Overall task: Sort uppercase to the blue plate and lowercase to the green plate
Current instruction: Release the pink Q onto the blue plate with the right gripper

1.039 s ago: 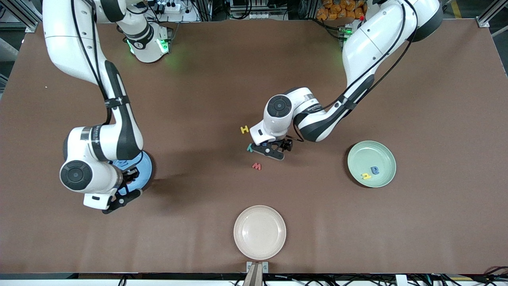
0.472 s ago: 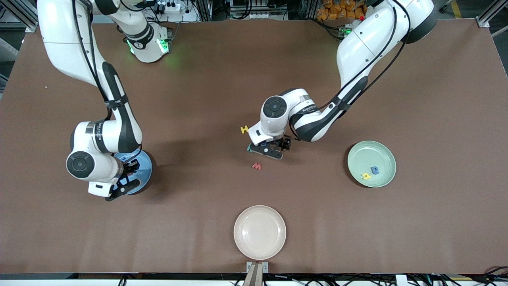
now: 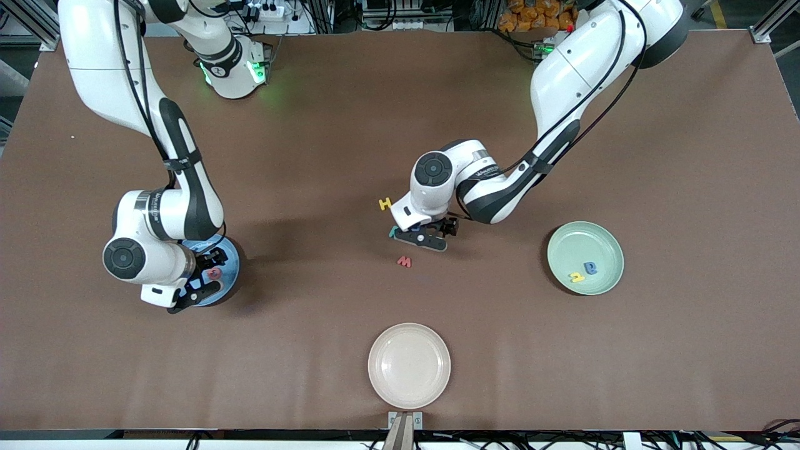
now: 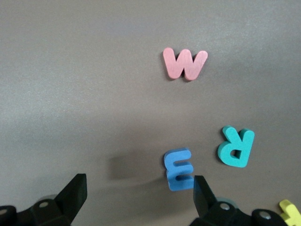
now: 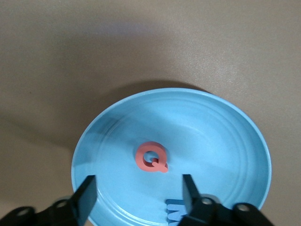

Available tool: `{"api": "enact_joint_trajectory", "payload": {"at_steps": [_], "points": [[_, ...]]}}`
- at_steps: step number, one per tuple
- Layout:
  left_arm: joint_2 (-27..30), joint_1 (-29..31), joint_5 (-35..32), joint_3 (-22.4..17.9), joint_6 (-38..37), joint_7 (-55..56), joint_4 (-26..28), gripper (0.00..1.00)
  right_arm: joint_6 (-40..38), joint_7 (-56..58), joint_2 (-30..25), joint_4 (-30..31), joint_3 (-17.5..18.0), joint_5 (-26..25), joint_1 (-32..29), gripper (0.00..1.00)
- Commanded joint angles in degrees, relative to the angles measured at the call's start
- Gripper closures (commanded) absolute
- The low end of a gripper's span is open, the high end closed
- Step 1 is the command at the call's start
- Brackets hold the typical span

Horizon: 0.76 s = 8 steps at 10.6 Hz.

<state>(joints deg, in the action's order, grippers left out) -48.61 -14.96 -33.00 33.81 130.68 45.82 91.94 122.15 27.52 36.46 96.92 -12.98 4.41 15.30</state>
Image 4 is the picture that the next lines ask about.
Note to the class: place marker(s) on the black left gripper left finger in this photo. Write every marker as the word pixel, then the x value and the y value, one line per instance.
pixel 73 193

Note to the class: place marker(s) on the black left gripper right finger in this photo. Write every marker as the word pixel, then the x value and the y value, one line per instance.
pixel 202 197

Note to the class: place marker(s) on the brown table cover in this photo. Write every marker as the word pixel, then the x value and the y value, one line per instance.
pixel 70 70

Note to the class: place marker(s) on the blue letter E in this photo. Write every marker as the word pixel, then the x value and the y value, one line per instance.
pixel 172 164

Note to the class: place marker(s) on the pink letter W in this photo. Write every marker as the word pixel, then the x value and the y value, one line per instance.
pixel 174 66

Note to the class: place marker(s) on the yellow letter H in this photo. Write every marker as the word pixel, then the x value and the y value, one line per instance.
pixel 292 213

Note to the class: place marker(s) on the teal letter R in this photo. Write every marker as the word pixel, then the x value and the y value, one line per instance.
pixel 244 143

